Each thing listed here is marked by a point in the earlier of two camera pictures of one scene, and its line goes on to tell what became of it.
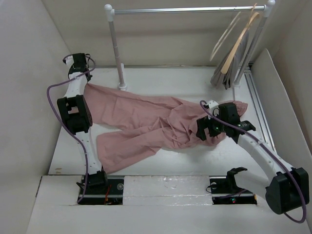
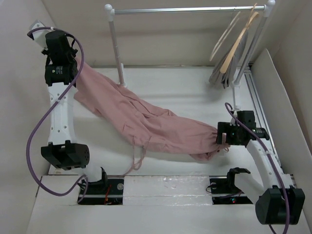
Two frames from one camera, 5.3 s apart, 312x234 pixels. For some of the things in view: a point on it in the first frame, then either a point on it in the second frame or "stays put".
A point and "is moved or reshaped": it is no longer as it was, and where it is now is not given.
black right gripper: x=202 y=123 → x=225 y=127
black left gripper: x=89 y=77 → x=47 y=52
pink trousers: x=152 y=122 is moved or reshaped
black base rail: x=113 y=193 stays put
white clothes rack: x=266 y=9 stays put
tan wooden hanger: x=254 y=15 stays put
